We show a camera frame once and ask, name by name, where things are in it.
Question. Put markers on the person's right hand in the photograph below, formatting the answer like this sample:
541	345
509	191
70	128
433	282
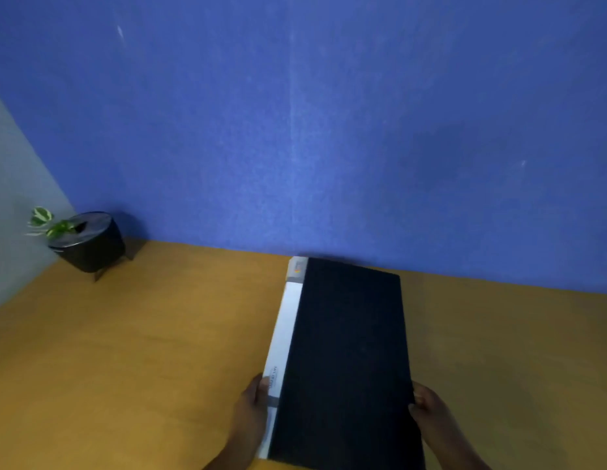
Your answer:
433	411

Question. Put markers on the black box with white side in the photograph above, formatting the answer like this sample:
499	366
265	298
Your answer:
342	371

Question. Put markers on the person's left thumb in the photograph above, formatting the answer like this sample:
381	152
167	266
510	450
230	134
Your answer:
261	390

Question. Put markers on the black round plant pot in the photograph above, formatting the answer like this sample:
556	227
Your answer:
90	242

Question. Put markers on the person's right thumb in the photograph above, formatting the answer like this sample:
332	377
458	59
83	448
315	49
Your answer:
419	410

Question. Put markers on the green variegated plant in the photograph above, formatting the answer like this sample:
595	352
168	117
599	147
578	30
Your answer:
45	222

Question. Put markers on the person's left hand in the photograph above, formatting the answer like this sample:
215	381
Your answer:
248	419

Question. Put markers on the person's right forearm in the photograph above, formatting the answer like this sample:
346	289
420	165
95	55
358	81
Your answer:
457	452

